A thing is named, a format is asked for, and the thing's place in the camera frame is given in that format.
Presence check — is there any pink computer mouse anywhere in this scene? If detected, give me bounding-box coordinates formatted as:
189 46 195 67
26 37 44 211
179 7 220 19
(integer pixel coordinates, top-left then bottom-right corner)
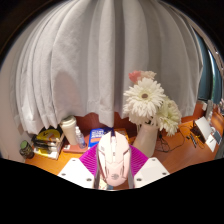
95 130 132 187

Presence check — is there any dark green mug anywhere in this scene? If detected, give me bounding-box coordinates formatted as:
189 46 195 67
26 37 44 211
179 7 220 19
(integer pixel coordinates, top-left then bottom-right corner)
18 139 35 160

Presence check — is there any black pen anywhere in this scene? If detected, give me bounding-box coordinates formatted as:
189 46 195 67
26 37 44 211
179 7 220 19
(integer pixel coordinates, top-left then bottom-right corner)
189 133 198 148

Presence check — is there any white curtain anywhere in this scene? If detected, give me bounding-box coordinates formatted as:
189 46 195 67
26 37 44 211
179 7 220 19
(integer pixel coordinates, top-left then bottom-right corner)
9 0 204 134

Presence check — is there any white artificial flower bunch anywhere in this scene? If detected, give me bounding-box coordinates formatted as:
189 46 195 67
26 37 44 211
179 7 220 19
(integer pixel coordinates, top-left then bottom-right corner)
122 69 183 137

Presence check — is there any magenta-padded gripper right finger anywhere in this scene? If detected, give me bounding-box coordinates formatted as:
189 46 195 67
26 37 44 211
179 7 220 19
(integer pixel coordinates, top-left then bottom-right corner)
128 145 171 190

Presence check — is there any white laptop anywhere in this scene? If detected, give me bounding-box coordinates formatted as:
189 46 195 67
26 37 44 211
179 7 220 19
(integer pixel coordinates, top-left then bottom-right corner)
193 116 213 141

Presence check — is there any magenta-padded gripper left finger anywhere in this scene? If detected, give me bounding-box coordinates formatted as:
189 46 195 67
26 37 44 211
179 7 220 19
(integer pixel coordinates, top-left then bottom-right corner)
57 145 101 190

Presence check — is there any cream lidded tumbler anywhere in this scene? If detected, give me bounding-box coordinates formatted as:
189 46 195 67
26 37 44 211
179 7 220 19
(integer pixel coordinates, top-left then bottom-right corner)
59 115 79 146

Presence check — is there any white ceramic jug vase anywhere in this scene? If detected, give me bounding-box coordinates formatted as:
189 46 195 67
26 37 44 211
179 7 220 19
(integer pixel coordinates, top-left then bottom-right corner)
132 122 160 158

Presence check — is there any window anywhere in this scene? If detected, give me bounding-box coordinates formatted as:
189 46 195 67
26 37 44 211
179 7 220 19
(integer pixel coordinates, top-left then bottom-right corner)
196 33 224 104

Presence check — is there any red-brown book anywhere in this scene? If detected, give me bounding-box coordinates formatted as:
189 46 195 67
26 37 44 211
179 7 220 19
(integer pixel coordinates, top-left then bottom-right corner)
62 143 89 154

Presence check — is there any black cable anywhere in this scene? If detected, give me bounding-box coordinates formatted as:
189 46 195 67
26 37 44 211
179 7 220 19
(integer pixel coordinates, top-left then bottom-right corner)
156 124 196 154

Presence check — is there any small clear spray bottle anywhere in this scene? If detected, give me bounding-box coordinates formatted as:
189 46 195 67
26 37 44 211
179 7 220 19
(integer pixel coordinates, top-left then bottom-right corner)
74 125 87 150

